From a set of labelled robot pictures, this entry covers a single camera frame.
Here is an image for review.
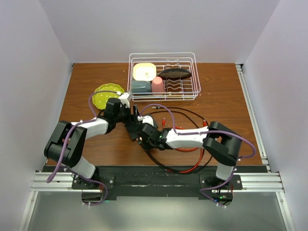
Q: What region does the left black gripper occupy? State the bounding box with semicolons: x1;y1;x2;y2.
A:
114;103;140;125

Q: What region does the black network switch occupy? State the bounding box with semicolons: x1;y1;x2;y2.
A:
125;113;158;141

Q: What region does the red ethernet cable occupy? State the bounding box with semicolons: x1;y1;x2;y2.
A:
162;117;209;174

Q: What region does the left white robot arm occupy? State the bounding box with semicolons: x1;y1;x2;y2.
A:
44;98;139;189

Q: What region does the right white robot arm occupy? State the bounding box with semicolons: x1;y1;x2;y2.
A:
137;122;242;189

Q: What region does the grey-blue cup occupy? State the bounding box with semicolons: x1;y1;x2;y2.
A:
131;80;151;93

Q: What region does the pink plastic cup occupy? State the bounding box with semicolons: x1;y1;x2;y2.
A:
151;77;165;95

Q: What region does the green scalloped plate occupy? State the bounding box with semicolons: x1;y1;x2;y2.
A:
92;83;125;110

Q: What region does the yellow square bowl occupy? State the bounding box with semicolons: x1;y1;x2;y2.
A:
133;63;156;81

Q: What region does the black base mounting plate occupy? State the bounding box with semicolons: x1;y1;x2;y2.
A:
72;165;268;202

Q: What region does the dark brown oval plate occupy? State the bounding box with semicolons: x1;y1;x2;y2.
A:
158;68;192;80

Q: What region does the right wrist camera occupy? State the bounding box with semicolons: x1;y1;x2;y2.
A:
137;115;154;126

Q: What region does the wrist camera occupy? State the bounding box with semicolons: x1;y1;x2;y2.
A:
118;92;132;108
137;115;154;126

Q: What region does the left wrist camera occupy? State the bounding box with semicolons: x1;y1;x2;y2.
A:
118;92;132;108

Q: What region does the white wire dish rack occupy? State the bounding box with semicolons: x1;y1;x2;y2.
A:
127;52;201;102

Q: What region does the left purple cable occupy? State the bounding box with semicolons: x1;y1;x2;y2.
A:
47;90;121;206

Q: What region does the purple cable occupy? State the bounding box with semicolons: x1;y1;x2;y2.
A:
139;104;256;206
47;90;121;206

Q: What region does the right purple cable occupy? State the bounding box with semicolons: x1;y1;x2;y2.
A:
139;104;256;206

